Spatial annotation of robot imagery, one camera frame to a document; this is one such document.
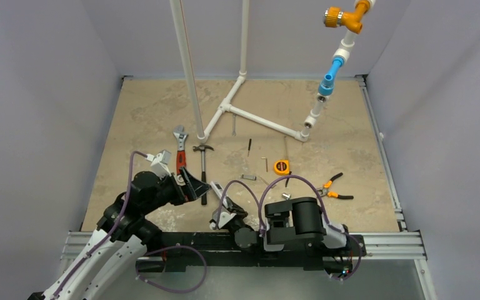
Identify blue pipe fitting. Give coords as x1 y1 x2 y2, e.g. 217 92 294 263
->
317 57 344 96

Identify small black screwdriver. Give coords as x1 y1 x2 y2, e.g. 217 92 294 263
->
247 138 252 157

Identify white remote control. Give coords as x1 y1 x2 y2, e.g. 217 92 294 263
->
210 181 229 208

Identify aluminium rail frame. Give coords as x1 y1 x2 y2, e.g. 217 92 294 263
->
59 74 439 300

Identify black handled hammer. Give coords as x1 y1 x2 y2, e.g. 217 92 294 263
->
192 144 214 183

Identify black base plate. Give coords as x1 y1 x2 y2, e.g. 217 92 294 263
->
136 228 366 278

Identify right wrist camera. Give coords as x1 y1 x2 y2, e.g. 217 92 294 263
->
209 209 237 230

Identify orange tape measure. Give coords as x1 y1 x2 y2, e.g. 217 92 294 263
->
273 159 290 176

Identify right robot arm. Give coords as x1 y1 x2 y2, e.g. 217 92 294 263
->
209 197 351 254

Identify copper hex key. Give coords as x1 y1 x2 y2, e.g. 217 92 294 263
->
261 157 269 172

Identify red adjustable wrench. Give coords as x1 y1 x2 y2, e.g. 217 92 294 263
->
172 125 188 176

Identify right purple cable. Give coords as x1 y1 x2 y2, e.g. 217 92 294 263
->
216 174 363 283

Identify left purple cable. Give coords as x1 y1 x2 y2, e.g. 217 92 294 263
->
51 151 208 300

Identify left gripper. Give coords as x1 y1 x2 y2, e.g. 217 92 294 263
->
142 166 211 214

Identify white pvc pipe frame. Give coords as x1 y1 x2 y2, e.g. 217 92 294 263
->
169 0 358 142

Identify orange pipe valve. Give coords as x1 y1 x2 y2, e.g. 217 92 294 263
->
323 0 375 34

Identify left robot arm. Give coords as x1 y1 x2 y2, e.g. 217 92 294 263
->
30 168 211 299

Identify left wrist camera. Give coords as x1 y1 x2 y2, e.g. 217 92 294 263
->
146 149 171 179

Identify orange handled pliers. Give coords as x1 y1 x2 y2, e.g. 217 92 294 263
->
316 172 354 201

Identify small silver spanner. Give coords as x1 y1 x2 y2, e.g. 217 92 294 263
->
231 114 236 136

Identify purple cable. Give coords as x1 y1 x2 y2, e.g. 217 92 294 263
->
51 151 208 300
216 174 363 283

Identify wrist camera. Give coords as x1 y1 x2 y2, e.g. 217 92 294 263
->
209 209 237 230
146 149 171 179

